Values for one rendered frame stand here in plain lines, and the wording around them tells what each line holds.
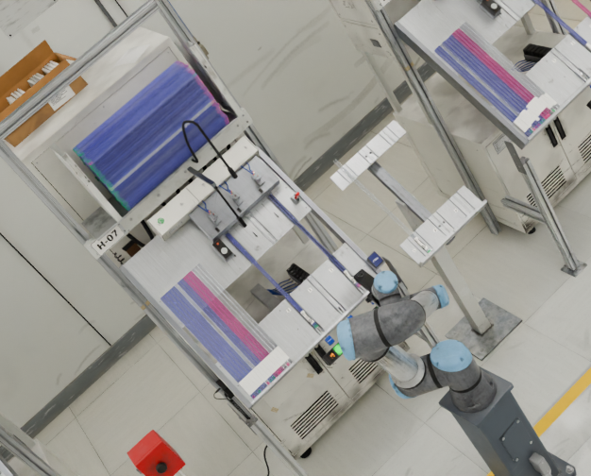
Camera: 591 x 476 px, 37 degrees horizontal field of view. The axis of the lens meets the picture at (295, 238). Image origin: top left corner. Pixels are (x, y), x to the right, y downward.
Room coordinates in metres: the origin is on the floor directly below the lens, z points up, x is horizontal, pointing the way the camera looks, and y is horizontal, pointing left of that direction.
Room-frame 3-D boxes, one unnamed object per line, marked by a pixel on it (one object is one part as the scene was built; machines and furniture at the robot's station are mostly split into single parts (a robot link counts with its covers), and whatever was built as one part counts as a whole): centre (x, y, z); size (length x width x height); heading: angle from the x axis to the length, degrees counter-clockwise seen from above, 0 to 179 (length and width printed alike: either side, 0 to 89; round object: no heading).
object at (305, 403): (3.14, 0.28, 0.31); 0.70 x 0.65 x 0.62; 102
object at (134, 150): (3.03, 0.20, 1.52); 0.51 x 0.13 x 0.27; 102
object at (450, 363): (2.04, -0.17, 0.72); 0.13 x 0.12 x 0.14; 66
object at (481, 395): (2.03, -0.18, 0.60); 0.15 x 0.15 x 0.10
